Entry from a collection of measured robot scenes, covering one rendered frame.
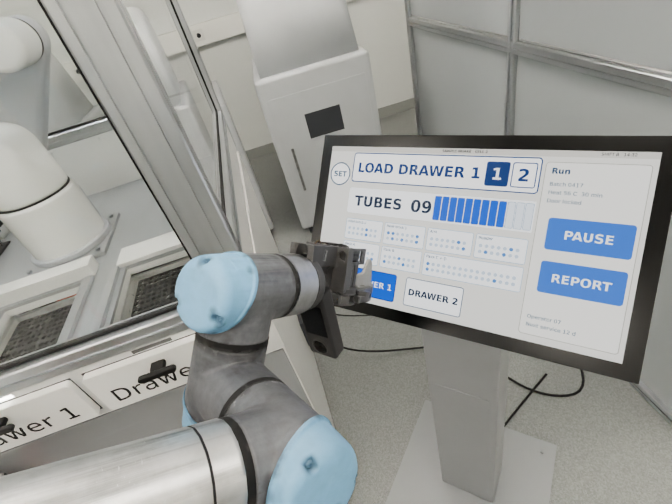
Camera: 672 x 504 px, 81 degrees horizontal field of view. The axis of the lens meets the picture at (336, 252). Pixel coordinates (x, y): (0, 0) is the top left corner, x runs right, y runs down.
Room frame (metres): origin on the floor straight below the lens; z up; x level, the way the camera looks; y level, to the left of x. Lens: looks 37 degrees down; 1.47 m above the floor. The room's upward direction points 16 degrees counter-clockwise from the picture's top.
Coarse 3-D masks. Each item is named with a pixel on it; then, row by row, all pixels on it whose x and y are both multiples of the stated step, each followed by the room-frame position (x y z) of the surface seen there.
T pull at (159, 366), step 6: (162, 360) 0.55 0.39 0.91; (156, 366) 0.54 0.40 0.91; (162, 366) 0.54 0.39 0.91; (168, 366) 0.53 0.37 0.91; (174, 366) 0.53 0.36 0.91; (150, 372) 0.53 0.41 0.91; (156, 372) 0.52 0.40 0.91; (162, 372) 0.52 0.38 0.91; (168, 372) 0.52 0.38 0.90; (138, 378) 0.52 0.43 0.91; (144, 378) 0.52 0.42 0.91; (150, 378) 0.52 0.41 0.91; (156, 378) 0.52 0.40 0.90
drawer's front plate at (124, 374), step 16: (192, 336) 0.58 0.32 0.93; (144, 352) 0.57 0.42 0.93; (160, 352) 0.56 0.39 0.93; (176, 352) 0.56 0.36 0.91; (112, 368) 0.55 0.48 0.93; (128, 368) 0.55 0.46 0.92; (144, 368) 0.55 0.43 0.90; (176, 368) 0.56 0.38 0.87; (96, 384) 0.54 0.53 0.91; (112, 384) 0.55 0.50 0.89; (128, 384) 0.55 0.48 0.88; (144, 384) 0.55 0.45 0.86; (160, 384) 0.55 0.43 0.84; (176, 384) 0.56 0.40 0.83; (112, 400) 0.54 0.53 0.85; (128, 400) 0.55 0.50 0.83
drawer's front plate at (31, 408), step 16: (64, 384) 0.55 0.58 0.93; (16, 400) 0.54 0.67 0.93; (32, 400) 0.53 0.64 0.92; (48, 400) 0.54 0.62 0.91; (64, 400) 0.54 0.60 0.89; (80, 400) 0.54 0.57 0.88; (0, 416) 0.53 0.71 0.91; (16, 416) 0.53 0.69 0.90; (32, 416) 0.53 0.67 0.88; (48, 416) 0.53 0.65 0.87; (64, 416) 0.53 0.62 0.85; (80, 416) 0.54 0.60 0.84; (32, 432) 0.53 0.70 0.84; (48, 432) 0.53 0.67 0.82; (0, 448) 0.52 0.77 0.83
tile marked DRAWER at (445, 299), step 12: (408, 288) 0.46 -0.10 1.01; (420, 288) 0.45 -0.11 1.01; (432, 288) 0.44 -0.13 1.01; (444, 288) 0.43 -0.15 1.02; (456, 288) 0.42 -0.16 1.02; (408, 300) 0.45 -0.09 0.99; (420, 300) 0.44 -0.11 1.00; (432, 300) 0.43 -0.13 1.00; (444, 300) 0.42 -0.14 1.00; (456, 300) 0.41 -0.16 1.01; (444, 312) 0.40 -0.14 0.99; (456, 312) 0.40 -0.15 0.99
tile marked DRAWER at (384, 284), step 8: (360, 272) 0.52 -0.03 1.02; (376, 272) 0.50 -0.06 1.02; (384, 272) 0.50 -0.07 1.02; (376, 280) 0.50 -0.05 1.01; (384, 280) 0.49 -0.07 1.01; (392, 280) 0.48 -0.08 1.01; (376, 288) 0.49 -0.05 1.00; (384, 288) 0.48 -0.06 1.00; (392, 288) 0.47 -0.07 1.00; (376, 296) 0.48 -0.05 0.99; (384, 296) 0.47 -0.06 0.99; (392, 296) 0.46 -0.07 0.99
